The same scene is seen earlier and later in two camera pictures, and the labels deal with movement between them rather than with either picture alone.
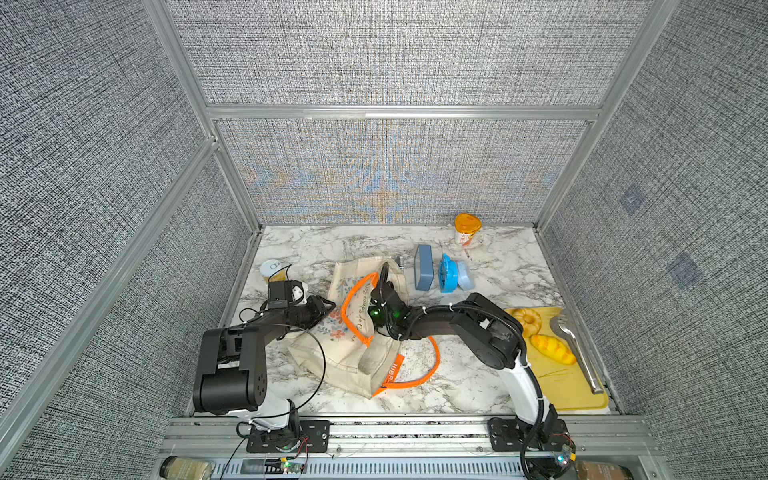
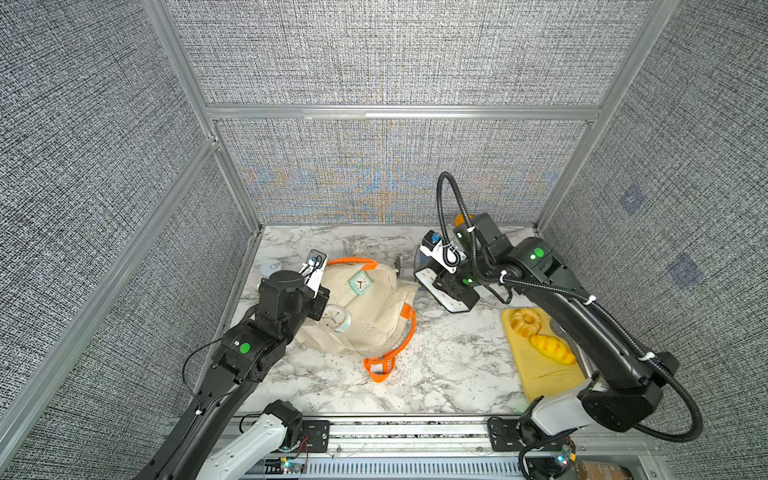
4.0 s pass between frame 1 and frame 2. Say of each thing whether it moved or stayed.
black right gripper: moved
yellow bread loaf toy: stayed
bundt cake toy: stayed
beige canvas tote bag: moved
